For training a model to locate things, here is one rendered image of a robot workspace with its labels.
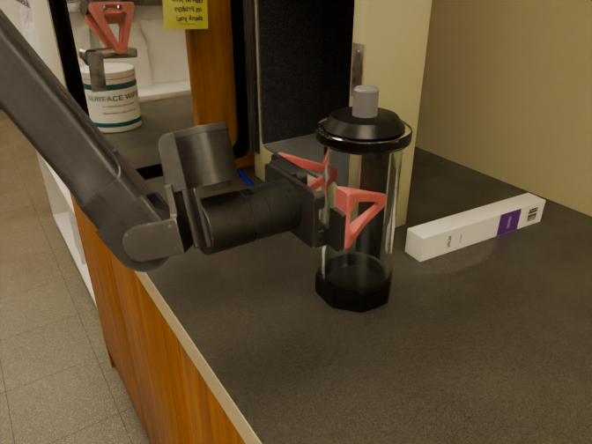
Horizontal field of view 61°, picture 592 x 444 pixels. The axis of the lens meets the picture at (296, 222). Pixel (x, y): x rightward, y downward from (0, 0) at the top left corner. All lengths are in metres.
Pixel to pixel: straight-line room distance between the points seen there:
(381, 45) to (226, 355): 0.44
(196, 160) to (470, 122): 0.76
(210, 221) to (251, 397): 0.19
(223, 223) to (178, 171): 0.07
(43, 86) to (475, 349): 0.53
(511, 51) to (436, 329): 0.61
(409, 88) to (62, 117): 0.46
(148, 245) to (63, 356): 1.66
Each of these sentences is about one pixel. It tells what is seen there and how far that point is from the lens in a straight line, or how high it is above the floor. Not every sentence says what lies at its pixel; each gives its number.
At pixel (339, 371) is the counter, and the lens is 0.57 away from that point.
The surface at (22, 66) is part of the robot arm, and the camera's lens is 0.55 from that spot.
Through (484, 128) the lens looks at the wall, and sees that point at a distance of 1.12.
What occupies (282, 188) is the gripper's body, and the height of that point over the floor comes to 1.12.
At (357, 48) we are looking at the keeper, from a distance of 0.70.
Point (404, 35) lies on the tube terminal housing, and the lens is 0.73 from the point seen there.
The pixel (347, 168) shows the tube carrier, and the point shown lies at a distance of 0.55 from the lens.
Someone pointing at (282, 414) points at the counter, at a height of 0.94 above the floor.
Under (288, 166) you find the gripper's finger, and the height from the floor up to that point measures 1.13.
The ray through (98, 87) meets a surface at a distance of 0.83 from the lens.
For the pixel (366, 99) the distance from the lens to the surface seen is 0.56.
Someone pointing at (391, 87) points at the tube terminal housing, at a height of 1.17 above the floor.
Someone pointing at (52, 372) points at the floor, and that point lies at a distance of 2.09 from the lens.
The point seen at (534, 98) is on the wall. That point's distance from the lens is 1.05.
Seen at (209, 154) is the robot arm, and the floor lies 1.17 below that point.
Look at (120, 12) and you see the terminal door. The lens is 0.85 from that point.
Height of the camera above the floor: 1.34
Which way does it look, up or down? 28 degrees down
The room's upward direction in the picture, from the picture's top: straight up
